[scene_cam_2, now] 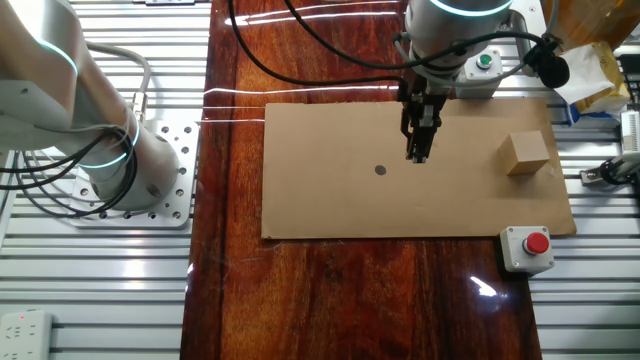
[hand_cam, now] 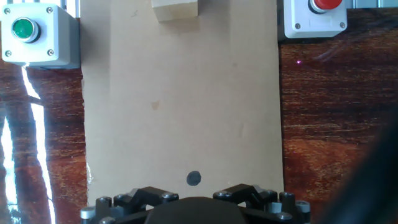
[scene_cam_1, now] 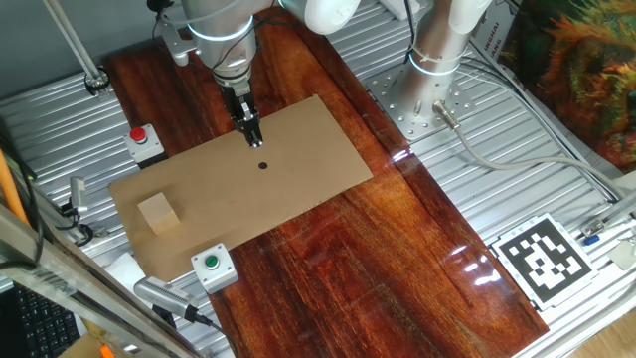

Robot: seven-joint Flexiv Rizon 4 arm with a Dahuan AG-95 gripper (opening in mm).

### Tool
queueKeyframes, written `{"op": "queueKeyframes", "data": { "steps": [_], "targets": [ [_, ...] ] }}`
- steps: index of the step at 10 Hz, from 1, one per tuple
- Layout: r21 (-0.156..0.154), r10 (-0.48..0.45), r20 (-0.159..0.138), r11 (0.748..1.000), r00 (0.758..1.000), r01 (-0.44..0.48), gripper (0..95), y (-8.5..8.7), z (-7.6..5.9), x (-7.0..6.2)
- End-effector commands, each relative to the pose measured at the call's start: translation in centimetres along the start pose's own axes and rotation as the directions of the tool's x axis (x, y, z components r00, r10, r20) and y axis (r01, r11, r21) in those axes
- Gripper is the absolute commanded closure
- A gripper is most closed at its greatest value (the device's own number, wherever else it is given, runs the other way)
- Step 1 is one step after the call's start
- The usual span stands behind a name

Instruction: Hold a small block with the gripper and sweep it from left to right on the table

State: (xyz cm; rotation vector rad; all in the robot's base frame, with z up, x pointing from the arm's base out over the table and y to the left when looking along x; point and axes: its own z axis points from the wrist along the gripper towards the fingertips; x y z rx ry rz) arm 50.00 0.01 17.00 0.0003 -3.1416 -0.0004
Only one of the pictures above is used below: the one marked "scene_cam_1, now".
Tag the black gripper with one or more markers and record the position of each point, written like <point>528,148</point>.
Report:
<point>237,102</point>

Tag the brown cardboard sheet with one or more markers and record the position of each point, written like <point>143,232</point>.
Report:
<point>248,199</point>

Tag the glossy red-brown wooden board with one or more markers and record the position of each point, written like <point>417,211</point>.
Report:
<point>372,273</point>

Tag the silver depth camera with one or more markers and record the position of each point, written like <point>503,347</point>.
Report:
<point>164,294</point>

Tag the light wooden block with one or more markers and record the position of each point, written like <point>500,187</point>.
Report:
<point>159,214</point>

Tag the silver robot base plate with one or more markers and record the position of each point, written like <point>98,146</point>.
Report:
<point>392,99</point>

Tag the colourful painted poster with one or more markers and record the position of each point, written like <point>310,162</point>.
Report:
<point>581,64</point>

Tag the white paper tag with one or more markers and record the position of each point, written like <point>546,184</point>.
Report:
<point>623,254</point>

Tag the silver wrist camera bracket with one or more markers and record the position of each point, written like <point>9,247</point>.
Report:
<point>174,45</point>

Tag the black white fiducial marker board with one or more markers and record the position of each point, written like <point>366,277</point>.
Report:
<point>546,278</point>

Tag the thin metal pole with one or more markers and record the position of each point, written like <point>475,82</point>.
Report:
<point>74,42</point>

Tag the grey box with red button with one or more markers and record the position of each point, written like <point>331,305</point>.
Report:
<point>149,149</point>

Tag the orange pole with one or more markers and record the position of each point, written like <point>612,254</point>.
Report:
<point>10,189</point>

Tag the grey metal frame bar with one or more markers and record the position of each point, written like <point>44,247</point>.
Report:
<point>74,278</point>

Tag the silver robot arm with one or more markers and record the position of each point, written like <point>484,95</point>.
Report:
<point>223,30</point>

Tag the small silver camera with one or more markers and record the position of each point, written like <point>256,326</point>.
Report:
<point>78,191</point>

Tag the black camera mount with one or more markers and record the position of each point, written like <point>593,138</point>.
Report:
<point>164,315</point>

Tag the black keyboard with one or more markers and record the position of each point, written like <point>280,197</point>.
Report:
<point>42,328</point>

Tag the small metal angle bracket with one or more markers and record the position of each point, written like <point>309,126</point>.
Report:
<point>102,232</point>

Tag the small metal clamp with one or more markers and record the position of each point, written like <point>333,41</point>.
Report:
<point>591,226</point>

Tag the grey box with green button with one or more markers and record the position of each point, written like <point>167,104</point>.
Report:
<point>218,273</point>

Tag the black foam-covered plug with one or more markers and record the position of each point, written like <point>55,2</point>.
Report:
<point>159,5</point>

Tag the small blue clip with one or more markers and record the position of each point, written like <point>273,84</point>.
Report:
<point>591,239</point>

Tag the black round dot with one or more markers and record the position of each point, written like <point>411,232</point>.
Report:
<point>263,165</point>

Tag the white printed paper sign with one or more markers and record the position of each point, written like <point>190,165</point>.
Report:
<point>492,35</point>

